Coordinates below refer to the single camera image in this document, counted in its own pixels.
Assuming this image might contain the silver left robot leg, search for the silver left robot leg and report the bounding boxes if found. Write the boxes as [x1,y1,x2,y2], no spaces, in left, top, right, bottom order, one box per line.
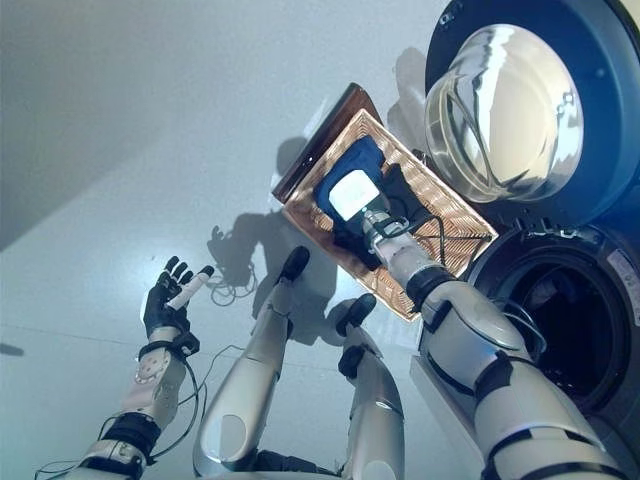
[192,244,312,479]

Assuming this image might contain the grey front-load washing machine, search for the grey front-load washing machine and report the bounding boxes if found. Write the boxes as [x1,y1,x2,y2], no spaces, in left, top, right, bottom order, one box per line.
[409,214,640,437]

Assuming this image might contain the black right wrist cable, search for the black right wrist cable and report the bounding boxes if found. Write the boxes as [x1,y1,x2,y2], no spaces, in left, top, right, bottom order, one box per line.
[378,197,452,267]

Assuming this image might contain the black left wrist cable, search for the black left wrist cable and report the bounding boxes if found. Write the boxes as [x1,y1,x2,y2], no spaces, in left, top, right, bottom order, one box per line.
[34,344,242,476]

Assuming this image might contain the silver robot leg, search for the silver robot leg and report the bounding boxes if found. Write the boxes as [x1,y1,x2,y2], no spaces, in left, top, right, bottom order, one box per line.
[335,293,407,480]
[192,244,312,479]

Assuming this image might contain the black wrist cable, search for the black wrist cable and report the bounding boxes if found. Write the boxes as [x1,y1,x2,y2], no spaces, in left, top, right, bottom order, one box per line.
[378,197,452,267]
[34,344,242,476]

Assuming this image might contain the round glass washer door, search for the round glass washer door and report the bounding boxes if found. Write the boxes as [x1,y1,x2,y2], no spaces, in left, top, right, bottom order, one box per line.
[423,0,640,228]

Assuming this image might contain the grey robot torso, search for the grey robot torso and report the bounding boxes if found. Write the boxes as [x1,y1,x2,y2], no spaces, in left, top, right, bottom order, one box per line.
[249,449,352,480]

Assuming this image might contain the charcoal folded garment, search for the charcoal folded garment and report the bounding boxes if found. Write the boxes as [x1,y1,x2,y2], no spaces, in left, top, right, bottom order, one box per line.
[332,164,437,272]

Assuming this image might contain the blue garment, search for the blue garment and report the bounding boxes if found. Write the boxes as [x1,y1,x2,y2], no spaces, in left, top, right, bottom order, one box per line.
[313,142,387,222]

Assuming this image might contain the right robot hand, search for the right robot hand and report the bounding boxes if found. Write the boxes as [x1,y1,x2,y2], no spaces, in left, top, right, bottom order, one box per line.
[327,169,395,226]

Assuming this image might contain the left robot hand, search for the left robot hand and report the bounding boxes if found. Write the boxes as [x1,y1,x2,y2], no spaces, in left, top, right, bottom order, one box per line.
[143,255,216,346]

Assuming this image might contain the rectangular wicker laundry basket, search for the rectangular wicker laundry basket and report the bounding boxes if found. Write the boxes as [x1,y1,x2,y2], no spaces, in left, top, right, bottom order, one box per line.
[281,108,502,324]

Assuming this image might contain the silver right robot leg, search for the silver right robot leg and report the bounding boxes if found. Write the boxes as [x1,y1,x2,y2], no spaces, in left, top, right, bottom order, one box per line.
[335,293,407,480]

